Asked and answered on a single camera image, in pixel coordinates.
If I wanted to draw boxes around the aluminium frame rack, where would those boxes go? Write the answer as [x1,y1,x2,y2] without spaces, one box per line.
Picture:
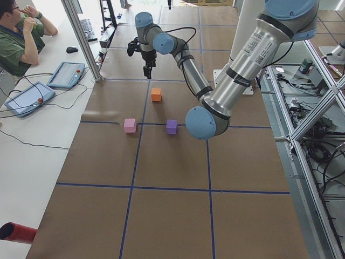
[260,40,344,258]

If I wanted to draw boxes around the blue teach pendant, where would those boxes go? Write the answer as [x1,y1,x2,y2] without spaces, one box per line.
[47,62,85,90]
[4,81,56,117]

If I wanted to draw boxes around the orange foam cube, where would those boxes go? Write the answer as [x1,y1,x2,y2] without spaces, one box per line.
[150,88,162,102]

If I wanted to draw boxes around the far blue teach pendant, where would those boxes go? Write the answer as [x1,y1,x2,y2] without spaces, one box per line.
[47,62,85,90]

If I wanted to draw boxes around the near blue teach pendant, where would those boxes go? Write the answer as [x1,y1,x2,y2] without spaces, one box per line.
[4,81,56,117]

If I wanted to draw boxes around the brown paper table cover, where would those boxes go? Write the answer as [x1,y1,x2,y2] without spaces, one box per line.
[27,7,308,258]

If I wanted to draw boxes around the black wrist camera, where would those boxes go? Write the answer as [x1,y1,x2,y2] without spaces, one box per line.
[127,37,141,57]

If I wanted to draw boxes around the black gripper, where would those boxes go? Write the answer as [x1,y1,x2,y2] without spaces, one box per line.
[142,50,157,79]

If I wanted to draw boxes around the red tube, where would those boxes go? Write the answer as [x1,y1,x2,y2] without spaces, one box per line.
[1,222,37,244]

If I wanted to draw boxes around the man in green shirt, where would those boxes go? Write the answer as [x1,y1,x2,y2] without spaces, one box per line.
[1,1,58,77]

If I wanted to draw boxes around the black computer mouse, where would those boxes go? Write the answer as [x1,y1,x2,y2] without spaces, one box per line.
[66,46,78,54]

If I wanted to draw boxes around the black keyboard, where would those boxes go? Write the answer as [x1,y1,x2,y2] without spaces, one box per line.
[79,19,98,42]

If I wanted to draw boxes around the black camera cable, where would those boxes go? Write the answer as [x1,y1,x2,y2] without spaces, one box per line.
[158,26,197,54]

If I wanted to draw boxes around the aluminium frame post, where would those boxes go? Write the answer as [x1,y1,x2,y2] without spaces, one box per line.
[61,0,102,82]

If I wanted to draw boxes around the pink foam cube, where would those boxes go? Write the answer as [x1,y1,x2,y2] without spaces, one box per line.
[123,118,137,133]

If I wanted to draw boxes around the purple foam cube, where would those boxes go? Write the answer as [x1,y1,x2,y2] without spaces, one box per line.
[165,119,177,135]

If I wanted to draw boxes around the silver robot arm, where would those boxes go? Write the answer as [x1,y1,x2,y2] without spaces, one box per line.
[127,1,319,140]

